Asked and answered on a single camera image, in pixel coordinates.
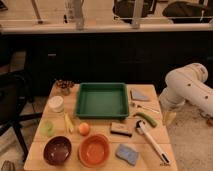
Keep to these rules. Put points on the wooden board eraser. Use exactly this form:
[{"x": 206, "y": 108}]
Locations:
[{"x": 120, "y": 129}]

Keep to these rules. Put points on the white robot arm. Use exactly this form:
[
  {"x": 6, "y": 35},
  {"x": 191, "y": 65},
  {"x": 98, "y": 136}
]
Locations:
[{"x": 187, "y": 83}]

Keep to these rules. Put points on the orange bowl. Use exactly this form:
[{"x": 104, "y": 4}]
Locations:
[{"x": 94, "y": 151}]

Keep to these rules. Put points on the dark purple bowl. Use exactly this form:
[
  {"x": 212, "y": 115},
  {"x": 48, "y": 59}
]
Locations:
[{"x": 57, "y": 150}]

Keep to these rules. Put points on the green plastic tray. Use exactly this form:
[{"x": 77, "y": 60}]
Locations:
[{"x": 102, "y": 101}]

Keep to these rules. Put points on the grey blue cloth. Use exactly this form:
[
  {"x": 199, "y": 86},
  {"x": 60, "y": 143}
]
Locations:
[{"x": 138, "y": 96}]

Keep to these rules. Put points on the orange ball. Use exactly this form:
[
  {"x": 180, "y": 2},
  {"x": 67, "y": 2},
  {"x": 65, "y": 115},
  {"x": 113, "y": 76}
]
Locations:
[{"x": 84, "y": 128}]

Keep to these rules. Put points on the white cylindrical container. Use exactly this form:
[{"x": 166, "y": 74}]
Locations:
[{"x": 56, "y": 104}]

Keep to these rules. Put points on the green cucumber toy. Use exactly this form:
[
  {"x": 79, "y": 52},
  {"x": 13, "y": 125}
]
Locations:
[{"x": 149, "y": 119}]

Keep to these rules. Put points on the blue sponge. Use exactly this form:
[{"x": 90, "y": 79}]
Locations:
[{"x": 128, "y": 154}]

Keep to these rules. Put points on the light green cup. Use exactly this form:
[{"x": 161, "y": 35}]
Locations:
[{"x": 46, "y": 129}]

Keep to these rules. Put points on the black office chair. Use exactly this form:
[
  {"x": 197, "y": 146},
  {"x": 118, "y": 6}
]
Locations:
[{"x": 13, "y": 98}]

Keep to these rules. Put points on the white handled brush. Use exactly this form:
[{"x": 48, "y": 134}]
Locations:
[{"x": 140, "y": 127}]

